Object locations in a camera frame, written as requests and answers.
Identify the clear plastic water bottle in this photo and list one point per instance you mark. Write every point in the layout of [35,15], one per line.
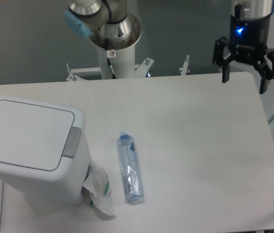
[129,166]

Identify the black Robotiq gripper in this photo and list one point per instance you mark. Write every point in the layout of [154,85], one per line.
[249,27]

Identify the white trash can body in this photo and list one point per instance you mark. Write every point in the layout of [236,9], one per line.
[64,184]

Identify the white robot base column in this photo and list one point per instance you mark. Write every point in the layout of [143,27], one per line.
[121,63]

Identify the white trash can lid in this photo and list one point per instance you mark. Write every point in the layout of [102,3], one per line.
[33,136]

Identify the crumpled white plastic wrapper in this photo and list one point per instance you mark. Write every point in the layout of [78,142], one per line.
[98,185]

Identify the white metal mounting frame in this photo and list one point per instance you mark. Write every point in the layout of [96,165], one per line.
[77,74]

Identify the grey lid push button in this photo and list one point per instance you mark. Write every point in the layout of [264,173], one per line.
[72,142]

